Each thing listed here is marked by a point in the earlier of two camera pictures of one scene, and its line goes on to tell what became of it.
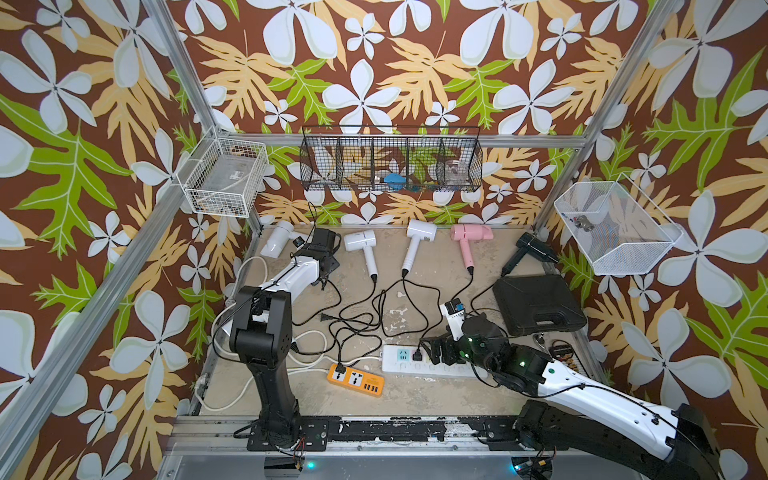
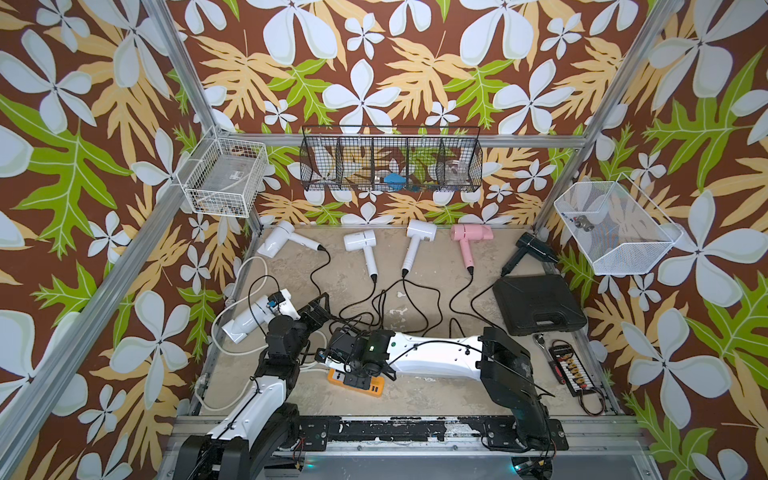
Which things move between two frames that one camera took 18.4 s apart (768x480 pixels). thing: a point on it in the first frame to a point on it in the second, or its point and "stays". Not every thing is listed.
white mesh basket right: [614, 226] stays
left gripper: [333, 262] to [321, 315]
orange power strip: [357, 380] stays
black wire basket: [392, 157] stays
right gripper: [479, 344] to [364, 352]
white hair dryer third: [417, 229] stays
